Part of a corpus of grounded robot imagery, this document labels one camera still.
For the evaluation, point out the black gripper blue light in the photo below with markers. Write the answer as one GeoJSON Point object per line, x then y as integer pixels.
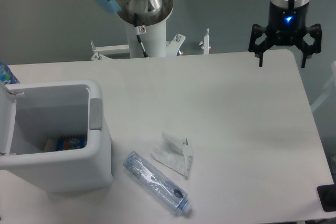
{"type": "Point", "coordinates": [287, 24]}

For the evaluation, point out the white trash can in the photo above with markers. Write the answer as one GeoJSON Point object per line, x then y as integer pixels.
{"type": "Point", "coordinates": [34, 116]}

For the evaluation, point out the white upright bracket with bolt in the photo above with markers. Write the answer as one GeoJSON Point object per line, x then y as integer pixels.
{"type": "Point", "coordinates": [205, 44]}

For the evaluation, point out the blue labelled bottle at edge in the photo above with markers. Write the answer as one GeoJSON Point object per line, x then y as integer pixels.
{"type": "Point", "coordinates": [7, 77]}

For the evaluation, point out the white paper wrapper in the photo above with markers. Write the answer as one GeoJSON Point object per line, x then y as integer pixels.
{"type": "Point", "coordinates": [174, 152]}

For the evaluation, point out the white frame bar at right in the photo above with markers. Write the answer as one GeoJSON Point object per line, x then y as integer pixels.
{"type": "Point", "coordinates": [326, 91]}

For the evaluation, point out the crushed clear plastic bottle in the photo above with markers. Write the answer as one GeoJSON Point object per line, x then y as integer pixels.
{"type": "Point", "coordinates": [164, 189]}

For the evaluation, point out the colourful packet in trash can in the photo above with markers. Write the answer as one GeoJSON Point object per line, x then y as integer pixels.
{"type": "Point", "coordinates": [72, 142]}

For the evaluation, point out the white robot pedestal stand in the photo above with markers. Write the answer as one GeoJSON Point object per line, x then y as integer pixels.
{"type": "Point", "coordinates": [145, 24]}

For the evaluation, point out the black clamp at table corner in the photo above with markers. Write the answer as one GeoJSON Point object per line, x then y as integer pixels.
{"type": "Point", "coordinates": [327, 197]}

